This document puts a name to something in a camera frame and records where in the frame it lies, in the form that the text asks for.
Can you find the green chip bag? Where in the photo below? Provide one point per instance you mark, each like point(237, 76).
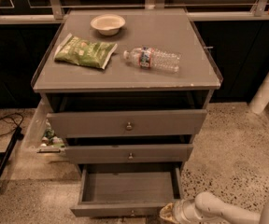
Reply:
point(82, 52)

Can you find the white paper bowl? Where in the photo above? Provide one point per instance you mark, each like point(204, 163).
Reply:
point(108, 24)

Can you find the black floor stand bar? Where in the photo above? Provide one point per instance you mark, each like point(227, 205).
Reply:
point(6, 155)

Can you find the metal window railing frame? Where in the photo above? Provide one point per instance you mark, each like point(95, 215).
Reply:
point(140, 3)

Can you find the grey top drawer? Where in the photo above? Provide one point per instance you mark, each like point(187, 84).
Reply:
point(127, 123)

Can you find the grey three-drawer cabinet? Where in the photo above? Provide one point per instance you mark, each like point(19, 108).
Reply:
point(66, 87)

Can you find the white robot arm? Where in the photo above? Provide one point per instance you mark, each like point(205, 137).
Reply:
point(209, 208)

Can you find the clear plastic storage bin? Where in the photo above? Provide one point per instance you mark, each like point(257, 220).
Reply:
point(32, 140)

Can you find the grey drawer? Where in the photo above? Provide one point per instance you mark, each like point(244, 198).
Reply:
point(128, 153)
point(127, 189)
point(127, 123)

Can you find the grey middle drawer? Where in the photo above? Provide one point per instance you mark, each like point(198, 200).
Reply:
point(128, 153)

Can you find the padded gripper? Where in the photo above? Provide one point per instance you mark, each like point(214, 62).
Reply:
point(180, 209)

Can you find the grey bottom drawer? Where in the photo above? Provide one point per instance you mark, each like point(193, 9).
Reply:
point(127, 189)

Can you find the clear plastic water bottle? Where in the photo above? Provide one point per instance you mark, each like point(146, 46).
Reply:
point(153, 59)

